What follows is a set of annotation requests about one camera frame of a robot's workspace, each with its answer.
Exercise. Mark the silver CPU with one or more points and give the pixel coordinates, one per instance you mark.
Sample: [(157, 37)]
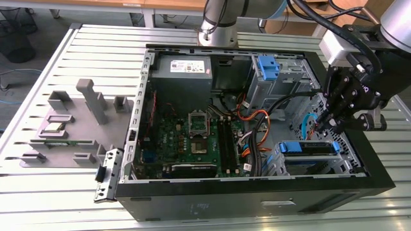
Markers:
[(54, 126)]

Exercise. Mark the black RAM slot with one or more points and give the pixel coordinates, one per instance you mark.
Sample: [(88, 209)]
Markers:
[(221, 144), (230, 146)]

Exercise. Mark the hard disk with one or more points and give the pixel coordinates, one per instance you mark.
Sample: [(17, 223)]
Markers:
[(316, 147)]

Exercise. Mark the metal disk bay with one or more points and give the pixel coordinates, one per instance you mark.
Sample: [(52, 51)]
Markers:
[(320, 157)]

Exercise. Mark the CPU socket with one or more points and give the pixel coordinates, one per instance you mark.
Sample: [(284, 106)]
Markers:
[(198, 147)]

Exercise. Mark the black graphics card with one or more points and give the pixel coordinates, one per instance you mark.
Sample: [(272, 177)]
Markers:
[(192, 169)]

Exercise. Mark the small wooden desk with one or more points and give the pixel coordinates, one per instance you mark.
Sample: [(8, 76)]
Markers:
[(288, 29)]

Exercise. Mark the metal card retention bracket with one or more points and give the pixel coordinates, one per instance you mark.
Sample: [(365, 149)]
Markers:
[(110, 168)]

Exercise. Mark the black mesh waste bin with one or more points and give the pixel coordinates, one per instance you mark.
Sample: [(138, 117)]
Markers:
[(18, 45)]

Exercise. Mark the black open PC case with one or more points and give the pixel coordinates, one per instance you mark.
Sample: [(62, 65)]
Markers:
[(224, 204)]

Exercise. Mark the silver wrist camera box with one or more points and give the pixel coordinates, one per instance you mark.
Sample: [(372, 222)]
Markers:
[(333, 50)]

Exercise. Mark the grey parts rack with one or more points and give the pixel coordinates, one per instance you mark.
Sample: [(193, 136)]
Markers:
[(82, 142)]

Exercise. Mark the wooden cabinet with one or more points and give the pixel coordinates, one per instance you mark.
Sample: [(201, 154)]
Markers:
[(372, 7)]

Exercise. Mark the grey power supply unit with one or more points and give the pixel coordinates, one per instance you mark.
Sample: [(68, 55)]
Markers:
[(182, 89)]

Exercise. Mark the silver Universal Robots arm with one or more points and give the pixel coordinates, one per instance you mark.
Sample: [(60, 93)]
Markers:
[(217, 36)]

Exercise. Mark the metal drive cage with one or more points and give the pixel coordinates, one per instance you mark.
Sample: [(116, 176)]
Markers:
[(285, 81)]

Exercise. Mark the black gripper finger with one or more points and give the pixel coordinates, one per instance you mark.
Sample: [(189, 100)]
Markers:
[(362, 122), (337, 96)]

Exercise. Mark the long white-framed desk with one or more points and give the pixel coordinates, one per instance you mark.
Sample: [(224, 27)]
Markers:
[(80, 3)]

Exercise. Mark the blue plastic drive latch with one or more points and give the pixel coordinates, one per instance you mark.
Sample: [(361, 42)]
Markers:
[(265, 68)]

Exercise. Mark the green RAM stick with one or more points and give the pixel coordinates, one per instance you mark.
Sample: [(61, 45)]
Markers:
[(60, 143)]

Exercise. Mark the green motherboard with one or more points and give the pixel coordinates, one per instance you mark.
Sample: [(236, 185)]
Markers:
[(173, 142)]

